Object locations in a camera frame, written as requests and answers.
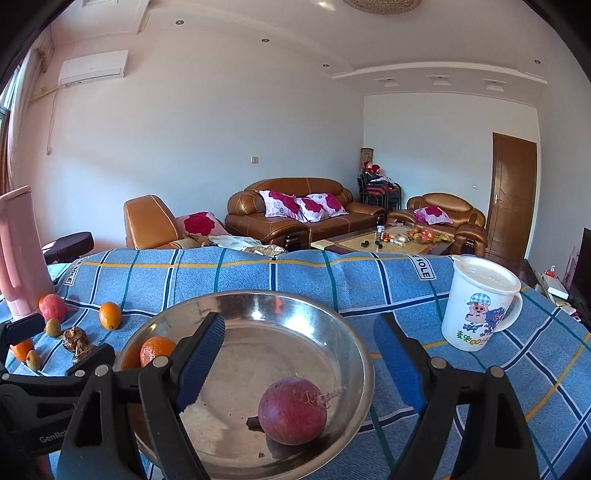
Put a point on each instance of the brown leather armchair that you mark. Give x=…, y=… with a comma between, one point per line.
x=149, y=224
x=468, y=229

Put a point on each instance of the floral pillow on far armchair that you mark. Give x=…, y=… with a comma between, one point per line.
x=432, y=215

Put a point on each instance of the mandarin with stem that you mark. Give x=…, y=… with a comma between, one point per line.
x=153, y=347

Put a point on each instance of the red pomegranate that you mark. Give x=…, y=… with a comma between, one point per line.
x=53, y=307

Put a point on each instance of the brown leather armchair near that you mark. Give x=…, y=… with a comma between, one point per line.
x=149, y=224

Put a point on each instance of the dark brown mangosteen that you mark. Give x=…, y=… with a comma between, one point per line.
x=75, y=340

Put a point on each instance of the dark padded stool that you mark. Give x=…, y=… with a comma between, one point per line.
x=68, y=248

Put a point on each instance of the wooden coffee table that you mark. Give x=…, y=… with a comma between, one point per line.
x=394, y=239

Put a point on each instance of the green kiwi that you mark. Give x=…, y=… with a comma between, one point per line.
x=33, y=360
x=53, y=328

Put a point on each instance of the white cartoon pig mug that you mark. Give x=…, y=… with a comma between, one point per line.
x=485, y=298

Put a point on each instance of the large orange mandarin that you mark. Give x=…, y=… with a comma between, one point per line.
x=21, y=350

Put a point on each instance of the window with metal frame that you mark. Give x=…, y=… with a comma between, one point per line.
x=6, y=102

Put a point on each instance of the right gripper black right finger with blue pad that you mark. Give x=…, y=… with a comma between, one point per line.
x=496, y=443

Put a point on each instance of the smooth oval orange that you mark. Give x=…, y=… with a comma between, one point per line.
x=110, y=316

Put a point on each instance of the blue plaid tablecloth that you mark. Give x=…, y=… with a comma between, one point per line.
x=545, y=353

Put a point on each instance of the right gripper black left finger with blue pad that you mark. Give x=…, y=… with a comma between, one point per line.
x=100, y=441

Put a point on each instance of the white red floral pillow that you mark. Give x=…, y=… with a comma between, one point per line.
x=280, y=205

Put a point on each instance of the pink thermos jug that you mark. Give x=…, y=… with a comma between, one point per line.
x=25, y=277

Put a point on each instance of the red floral pillow near armchair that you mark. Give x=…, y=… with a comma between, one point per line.
x=202, y=223

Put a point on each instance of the brown leather armchair far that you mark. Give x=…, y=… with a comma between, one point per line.
x=468, y=229

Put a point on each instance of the steel round plate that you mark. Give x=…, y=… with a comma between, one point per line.
x=268, y=336

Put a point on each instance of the brown leather three-seat sofa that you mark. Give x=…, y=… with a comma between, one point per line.
x=246, y=213

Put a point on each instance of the brown wooden door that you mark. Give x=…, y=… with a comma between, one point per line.
x=512, y=201

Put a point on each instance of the black stacked chairs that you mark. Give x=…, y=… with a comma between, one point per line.
x=379, y=192

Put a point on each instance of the white air conditioner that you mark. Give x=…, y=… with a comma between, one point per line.
x=96, y=67

